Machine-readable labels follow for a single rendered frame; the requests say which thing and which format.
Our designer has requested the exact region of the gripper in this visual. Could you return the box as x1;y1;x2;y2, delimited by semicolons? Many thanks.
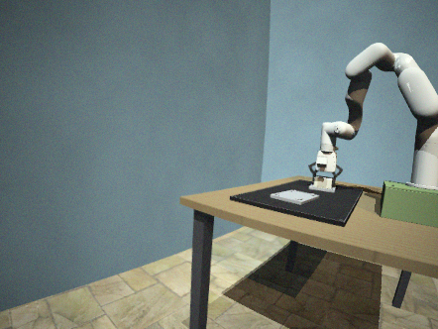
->
308;150;343;186

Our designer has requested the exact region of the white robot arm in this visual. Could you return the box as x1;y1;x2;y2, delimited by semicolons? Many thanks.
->
320;43;438;190

